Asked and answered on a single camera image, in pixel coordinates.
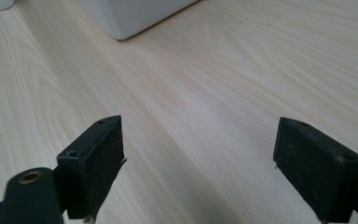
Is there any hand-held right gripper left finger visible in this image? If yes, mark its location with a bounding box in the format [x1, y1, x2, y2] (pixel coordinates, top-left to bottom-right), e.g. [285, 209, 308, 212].
[56, 114, 128, 223]

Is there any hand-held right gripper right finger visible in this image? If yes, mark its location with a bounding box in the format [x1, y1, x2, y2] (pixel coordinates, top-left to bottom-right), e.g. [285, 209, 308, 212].
[272, 116, 358, 224]

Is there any white plastic storage box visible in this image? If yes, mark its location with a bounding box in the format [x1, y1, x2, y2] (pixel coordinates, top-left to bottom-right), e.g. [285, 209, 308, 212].
[76, 0, 200, 41]

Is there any small white bottle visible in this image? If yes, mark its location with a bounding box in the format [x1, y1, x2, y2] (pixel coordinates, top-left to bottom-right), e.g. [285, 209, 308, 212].
[0, 0, 17, 11]

